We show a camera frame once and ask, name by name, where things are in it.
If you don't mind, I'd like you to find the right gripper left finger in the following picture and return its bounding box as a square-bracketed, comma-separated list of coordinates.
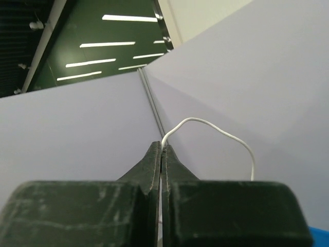
[1, 142, 161, 246]

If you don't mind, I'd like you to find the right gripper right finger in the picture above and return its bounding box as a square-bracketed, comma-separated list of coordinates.
[161, 145, 314, 246]

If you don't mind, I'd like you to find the white wire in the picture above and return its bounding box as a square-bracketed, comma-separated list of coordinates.
[161, 117, 255, 181]

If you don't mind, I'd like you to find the blue three-compartment bin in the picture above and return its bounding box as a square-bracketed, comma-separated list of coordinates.
[309, 227, 329, 247]

